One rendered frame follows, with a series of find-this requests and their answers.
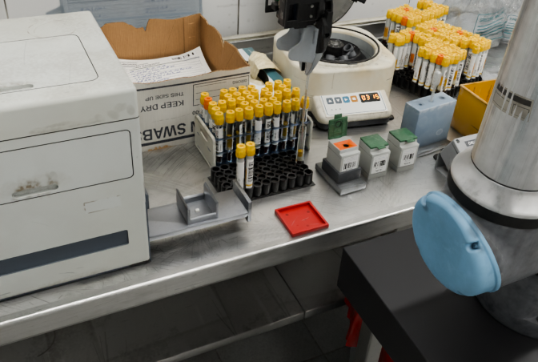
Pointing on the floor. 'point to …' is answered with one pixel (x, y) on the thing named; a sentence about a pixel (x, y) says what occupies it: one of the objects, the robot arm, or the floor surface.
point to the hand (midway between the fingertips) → (309, 64)
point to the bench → (224, 260)
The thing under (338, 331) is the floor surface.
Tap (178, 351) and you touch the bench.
